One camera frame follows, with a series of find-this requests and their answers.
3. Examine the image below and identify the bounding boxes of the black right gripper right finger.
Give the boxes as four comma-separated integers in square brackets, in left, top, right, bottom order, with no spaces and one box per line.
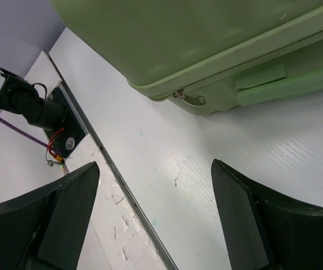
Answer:
[211,159,323,269]

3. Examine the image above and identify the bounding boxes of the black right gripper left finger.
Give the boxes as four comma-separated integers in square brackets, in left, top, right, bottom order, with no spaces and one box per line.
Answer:
[0,162,99,269]

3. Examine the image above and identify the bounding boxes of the silver zipper pull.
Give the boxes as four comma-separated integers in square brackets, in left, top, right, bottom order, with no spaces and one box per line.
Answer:
[172,88,206,107]

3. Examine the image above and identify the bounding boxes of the green suitcase blue lining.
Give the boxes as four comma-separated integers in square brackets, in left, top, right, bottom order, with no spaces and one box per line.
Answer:
[51,1,323,115]

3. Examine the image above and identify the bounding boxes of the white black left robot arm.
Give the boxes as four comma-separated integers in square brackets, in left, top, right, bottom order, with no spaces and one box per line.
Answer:
[0,67,66,131]

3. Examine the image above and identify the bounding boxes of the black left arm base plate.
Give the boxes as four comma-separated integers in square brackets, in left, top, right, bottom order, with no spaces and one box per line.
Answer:
[50,84,86,158]

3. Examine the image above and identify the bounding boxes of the aluminium table edge rail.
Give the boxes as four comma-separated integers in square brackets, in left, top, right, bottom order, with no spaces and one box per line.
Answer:
[45,53,177,269]

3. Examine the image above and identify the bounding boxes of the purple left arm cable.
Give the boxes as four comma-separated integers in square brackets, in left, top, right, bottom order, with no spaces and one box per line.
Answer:
[0,106,50,147]

